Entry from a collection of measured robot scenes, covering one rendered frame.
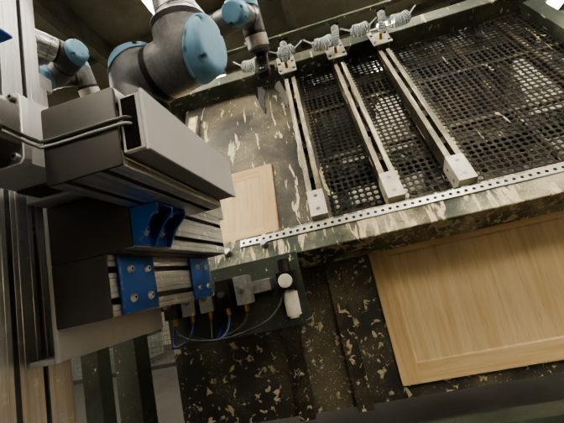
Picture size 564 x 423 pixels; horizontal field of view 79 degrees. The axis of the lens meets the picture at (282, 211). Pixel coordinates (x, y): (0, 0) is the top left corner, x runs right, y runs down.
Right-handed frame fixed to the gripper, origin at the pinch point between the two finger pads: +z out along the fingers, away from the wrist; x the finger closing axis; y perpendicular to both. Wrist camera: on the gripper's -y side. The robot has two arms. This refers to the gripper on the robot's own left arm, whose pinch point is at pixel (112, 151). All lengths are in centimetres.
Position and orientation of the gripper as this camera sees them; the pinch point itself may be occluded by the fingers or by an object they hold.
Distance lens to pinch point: 153.7
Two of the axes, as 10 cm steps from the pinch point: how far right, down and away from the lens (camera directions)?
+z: 2.8, 9.2, 2.9
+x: -9.5, 2.4, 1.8
